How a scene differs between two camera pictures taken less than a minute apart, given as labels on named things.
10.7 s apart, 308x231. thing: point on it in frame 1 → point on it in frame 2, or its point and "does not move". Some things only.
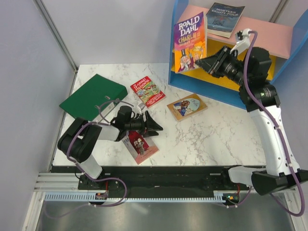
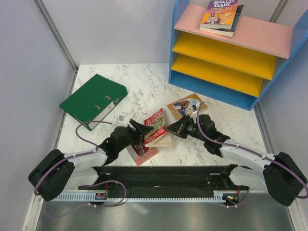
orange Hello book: [187, 107] does not move
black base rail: [157, 179] does not move
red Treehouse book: [147, 91] → [159, 136]
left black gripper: [149, 124] → [138, 134]
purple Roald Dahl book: [190, 42] → [219, 14]
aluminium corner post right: [278, 11] does not move
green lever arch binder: [95, 98] does not move
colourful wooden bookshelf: [283, 40] does not move
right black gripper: [213, 64] → [177, 126]
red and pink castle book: [142, 148] does not move
